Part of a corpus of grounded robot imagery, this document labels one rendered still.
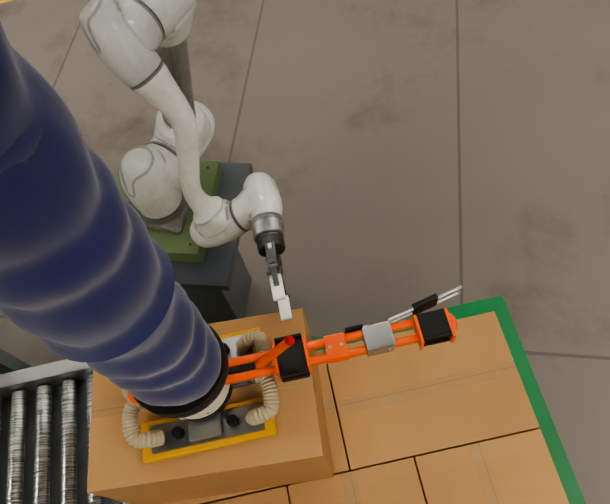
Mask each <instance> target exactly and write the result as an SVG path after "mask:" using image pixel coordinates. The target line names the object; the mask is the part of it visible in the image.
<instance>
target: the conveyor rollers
mask: <svg viewBox="0 0 610 504"><path fill-rule="evenodd" d="M92 382H93V374H90V375H88V376H87V480H88V460H89V441H90V421H91V401H92ZM2 401H3V398H2V397H0V432H1V417H2ZM26 414H27V392H26V391H15V392H13V393H12V397H11V414H10V432H9V449H8V467H7V484H6V502H5V504H23V483H24V460H25V437H26ZM51 419H52V386H50V385H41V386H38V387H37V392H36V420H35V448H34V476H33V504H50V464H51ZM60 504H77V381H76V380H73V379H68V380H64V381H63V382H62V391H61V463H60ZM88 504H104V497H102V496H98V495H94V494H90V493H88Z"/></svg>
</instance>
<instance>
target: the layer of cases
mask: <svg viewBox="0 0 610 504"><path fill-rule="evenodd" d="M457 325H458V327H457V330H456V332H455V333H456V337H455V340H454V343H451V342H450V341H448V342H443V343H439V344H434V345H430V346H425V347H424V348H423V349H422V350H420V348H419V344H418V343H414V344H410V345H405V346H400V347H396V348H395V351H393V352H388V353H383V354H379V355H374V356H370V357H368V356H367V354H364V355H360V356H355V357H351V358H349V360H345V361H340V362H336V363H331V364H329V362H328V363H327V364H326V363H323V364H319V365H318V369H319V376H320V383H321V390H322V396H323V403H324V410H325V417H326V424H327V431H328V438H329V445H330V451H331V458H332V465H333V472H334V477H332V478H326V479H319V480H313V481H307V482H300V483H294V484H287V485H281V486H274V487H268V488H261V489H255V490H248V491H242V492H235V493H229V494H222V495H216V496H209V497H203V498H197V499H190V500H184V501H177V502H171V503H164V504H569V501H568V499H567V496H566V493H565V491H564V488H563V486H562V483H561V481H560V478H559V475H558V473H557V470H556V468H555V465H554V463H553V460H552V457H551V455H550V452H549V450H548V447H547V445H546V442H545V439H544V437H543V434H542V432H541V430H540V429H537V428H539V424H538V421H537V419H536V416H535V414H534V411H533V409H532V406H531V403H530V401H529V398H528V396H527V393H526V391H525V388H524V386H523V383H522V380H521V378H520V375H519V373H518V370H517V368H516V365H515V362H514V360H513V357H512V355H511V352H510V350H509V347H508V344H507V342H506V339H505V337H504V334H503V332H502V329H501V326H500V324H499V321H498V319H497V316H496V314H495V312H494V311H492V312H488V313H484V314H479V315H475V316H470V317H466V318H462V319H457ZM327 365H328V368H327ZM328 370H329V372H328ZM329 374H330V376H329ZM330 379H331V380H330ZM331 383H332V384H331ZM333 392H334V393H333ZM335 401H336V402H335ZM337 410H338V411H337ZM339 419H340V420H339ZM341 428H342V429H341ZM343 437H344V438H343ZM345 446H346V447H345ZM347 455H348V456H347ZM349 464H350V465H349Z"/></svg>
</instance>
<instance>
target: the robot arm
mask: <svg viewBox="0 0 610 504"><path fill-rule="evenodd" d="M197 1H198V0H91V1H90V2H89V3H88V4H87V5H86V6H85V7H84V8H83V10H82V12H81V13H80V16H79V20H80V25H81V28H82V30H83V32H84V35H85V36H86V38H87V40H88V42H89V44H90V45H91V47H92V48H93V50H94V51H95V53H96V54H97V55H98V57H99V58H100V59H101V60H102V62H103V63H104V64H105V65H106V66H107V67H108V68H109V69H110V71H111V72H112V73H113V74H114V75H115V76H116V77H117V78H119V79H120V80H121V81H122V82H124V83H125V84H126V85H127V86H128V87H129V88H130V89H131V90H133V91H134V92H135V93H137V94H138V95H139V96H141V97H142V98H143V99H145V100H146V101H147V102H149V103H150V104H151V105H153V106H154V107H155V108H156V109H158V110H159V111H158V113H157V116H156V124H155V129H154V136H153V138H152V139H151V141H150V142H149V144H148V145H143V146H138V147H135V148H133V149H131V150H129V151H128V152H127V153H126V154H125V155H124V156H123V157H122V159H121V161H120V165H119V177H120V181H121V184H122V187H123V189H124V191H125V193H126V194H127V196H128V197H129V199H128V202H129V203H130V204H131V205H133V206H135V207H136V208H137V209H138V210H139V212H138V214H139V215H140V217H141V219H142V220H143V222H144V224H145V225H146V227H147V228H150V229H157V230H163V231H169V232H172V233H174V234H177V235H178V234H181V233H182V232H183V225H184V222H185V219H186V217H187V214H188V211H189V209H190V208H191V209H192V211H193V213H194V215H193V221H192V223H191V226H190V235H191V238H192V240H193V241H194V242H195V243H196V244H197V245H199V246H201V247H203V248H213V247H217V246H221V245H224V244H226V243H228V242H231V241H233V240H235V239H237V238H239V237H240V236H242V235H243V234H244V233H246V232H248V231H250V230H252V234H253V240H254V242H255V243H257V248H258V253H259V254H260V255H261V256H263V257H265V258H266V262H267V268H268V270H269V271H266V274H267V276H268V275H270V276H269V279H270V284H271V290H272V295H273V300H274V302H275V301H278V306H279V311H280V316H281V321H282V322H283V321H288V320H292V319H293V318H292V313H291V308H290V303H289V297H290V294H289V295H287V292H286V287H285V282H284V278H283V267H282V259H281V256H280V254H282V253H283V252H284V251H285V249H286V246H285V241H284V238H285V236H286V235H285V233H284V231H285V230H284V224H283V218H282V213H283V206H282V200H281V196H280V193H279V190H278V187H277V185H276V182H275V181H274V179H273V178H272V177H270V176H269V175H268V174H266V173H264V172H255V173H252V174H250V175H249V176H248V177H247V178H246V180H245V182H244V185H243V190H242V191H241V192H240V194H239V195H238V196H237V197H235V198H234V199H233V200H231V201H228V200H226V199H222V198H220V197H219V196H212V197H211V196H209V195H207V194H206V193H205V192H204V191H203V189H202V187H201V184H200V164H199V158H200V157H201V156H202V154H203V153H204V151H205V150H206V148H207V147H208V145H209V144H210V142H211V140H212V138H213V135H214V131H215V119H214V116H213V114H212V113H211V111H210V110H209V109H208V108H207V107H206V106H205V105H203V104H202V103H200V102H197V101H194V97H193V88H192V80H191V71H190V63H189V54H188V46H187V37H188V35H189V33H190V31H191V27H192V22H193V17H194V13H195V9H196V3H197Z"/></svg>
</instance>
